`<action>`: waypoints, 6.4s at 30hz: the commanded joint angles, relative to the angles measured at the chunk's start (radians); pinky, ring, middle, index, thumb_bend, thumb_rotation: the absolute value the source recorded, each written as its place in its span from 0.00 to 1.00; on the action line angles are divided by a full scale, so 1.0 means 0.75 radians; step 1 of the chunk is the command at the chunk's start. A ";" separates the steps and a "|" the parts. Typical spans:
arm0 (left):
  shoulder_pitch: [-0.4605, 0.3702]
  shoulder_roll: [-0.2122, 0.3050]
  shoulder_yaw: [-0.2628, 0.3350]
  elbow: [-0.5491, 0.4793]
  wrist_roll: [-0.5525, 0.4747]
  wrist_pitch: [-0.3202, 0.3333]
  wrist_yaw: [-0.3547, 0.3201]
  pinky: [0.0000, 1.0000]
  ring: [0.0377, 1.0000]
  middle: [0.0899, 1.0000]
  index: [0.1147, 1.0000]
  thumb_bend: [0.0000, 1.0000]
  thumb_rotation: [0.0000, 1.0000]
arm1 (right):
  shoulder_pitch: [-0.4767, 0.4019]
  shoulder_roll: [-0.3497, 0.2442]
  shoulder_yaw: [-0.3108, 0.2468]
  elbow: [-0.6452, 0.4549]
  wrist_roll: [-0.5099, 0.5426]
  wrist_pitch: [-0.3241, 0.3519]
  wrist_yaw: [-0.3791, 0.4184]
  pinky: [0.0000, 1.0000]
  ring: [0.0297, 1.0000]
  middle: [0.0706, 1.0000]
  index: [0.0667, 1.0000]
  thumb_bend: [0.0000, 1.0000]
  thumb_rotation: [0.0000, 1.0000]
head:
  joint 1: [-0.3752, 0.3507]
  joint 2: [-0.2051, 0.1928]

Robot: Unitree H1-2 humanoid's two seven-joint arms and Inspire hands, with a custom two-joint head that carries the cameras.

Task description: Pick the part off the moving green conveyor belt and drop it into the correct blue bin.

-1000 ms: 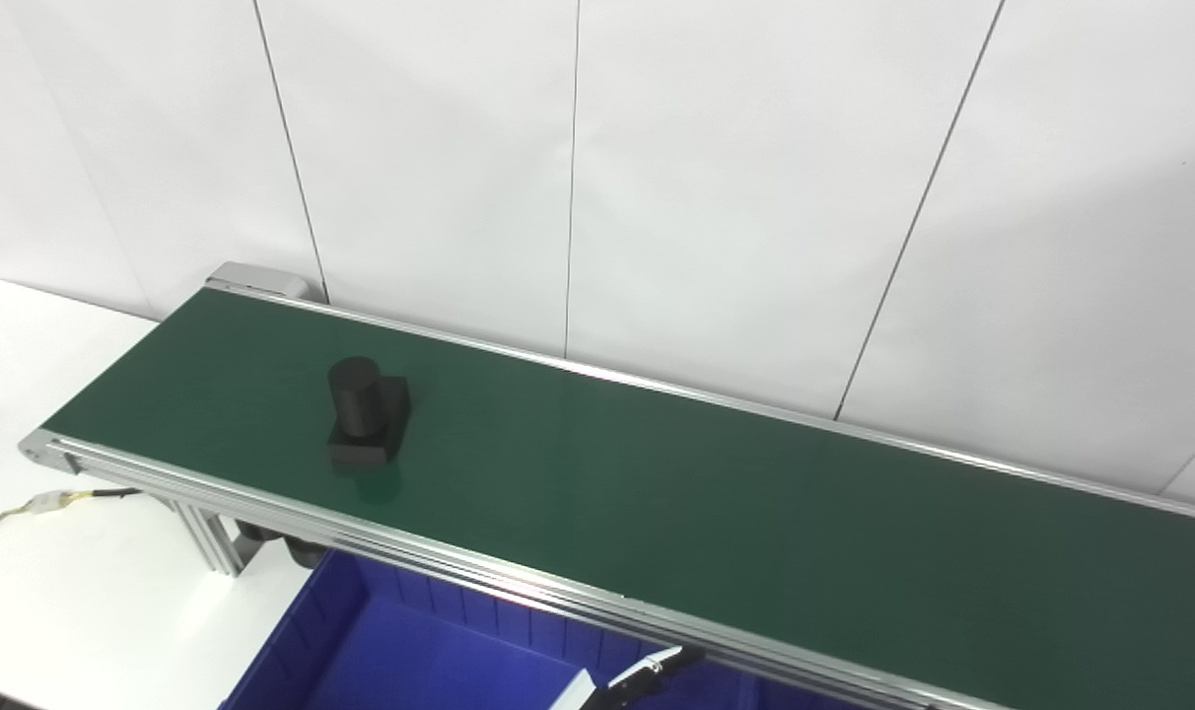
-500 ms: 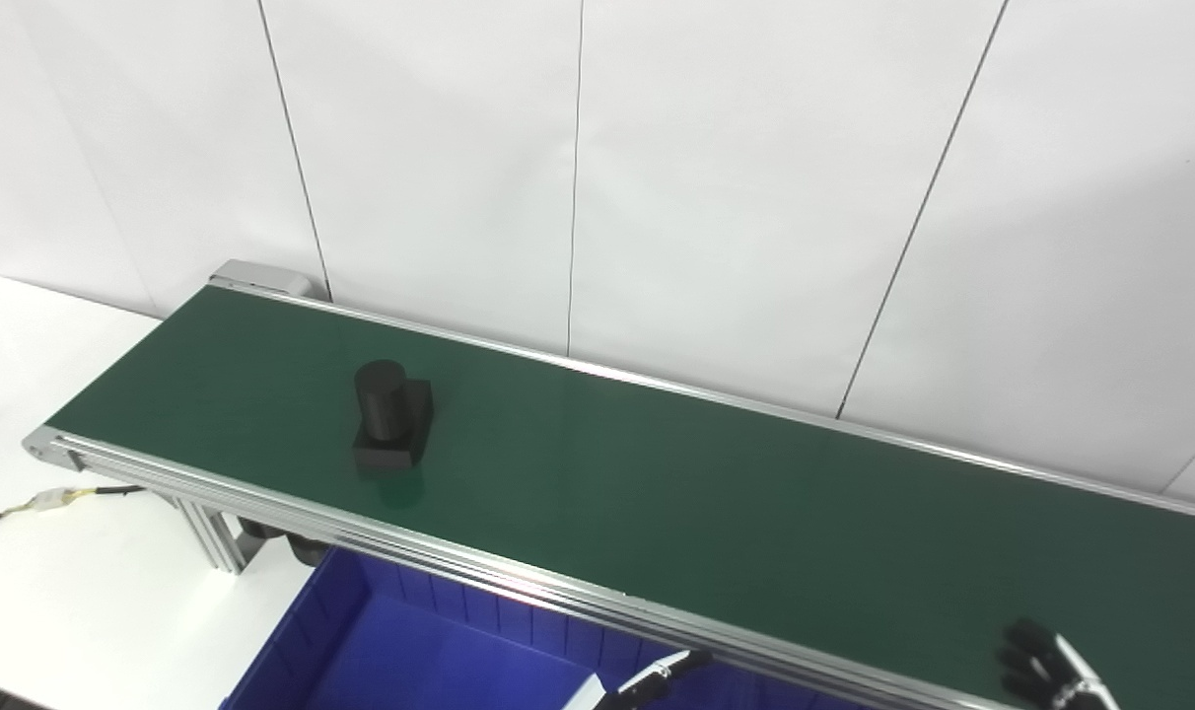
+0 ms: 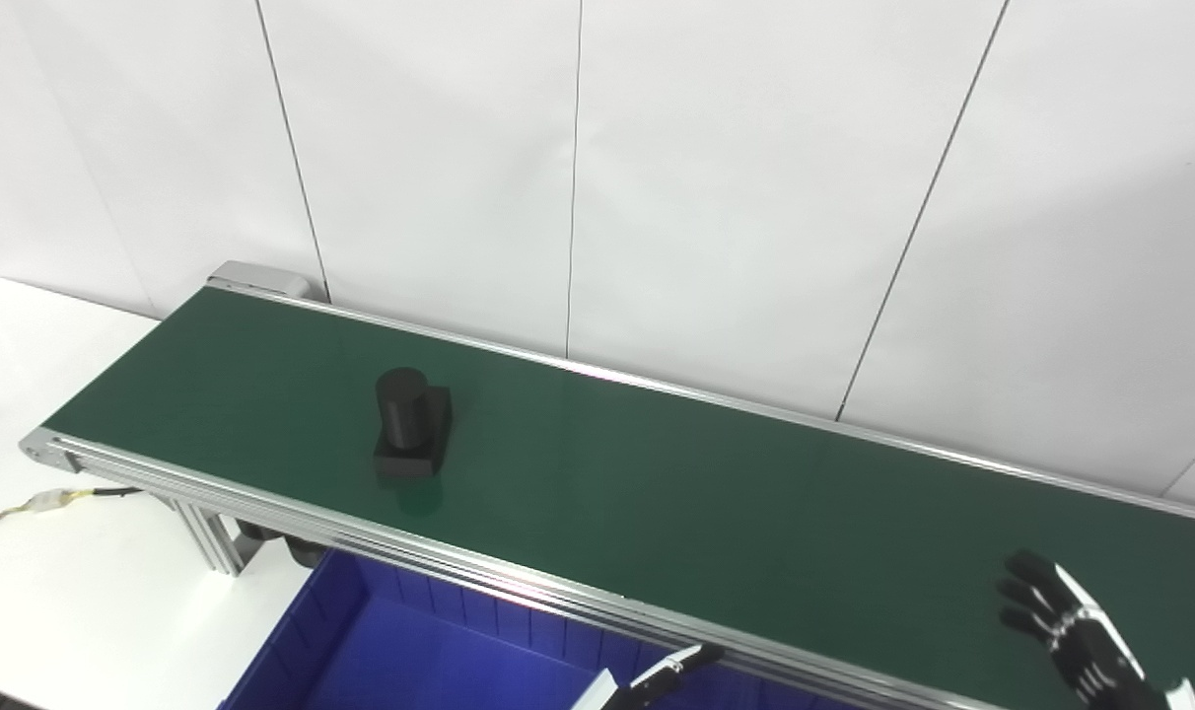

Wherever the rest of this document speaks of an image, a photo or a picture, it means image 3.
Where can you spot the green conveyor belt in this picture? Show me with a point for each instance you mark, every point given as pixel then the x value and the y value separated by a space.
pixel 706 473

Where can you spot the aluminum conveyor leg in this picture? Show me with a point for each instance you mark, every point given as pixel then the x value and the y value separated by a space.
pixel 208 537

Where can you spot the black cylinder block part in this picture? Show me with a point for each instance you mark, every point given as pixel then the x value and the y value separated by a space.
pixel 405 419

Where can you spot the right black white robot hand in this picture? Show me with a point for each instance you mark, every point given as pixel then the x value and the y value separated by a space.
pixel 1086 641

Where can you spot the blue plastic bin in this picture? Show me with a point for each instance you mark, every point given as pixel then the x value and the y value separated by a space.
pixel 410 661

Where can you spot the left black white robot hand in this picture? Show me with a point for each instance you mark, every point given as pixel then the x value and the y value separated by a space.
pixel 637 690

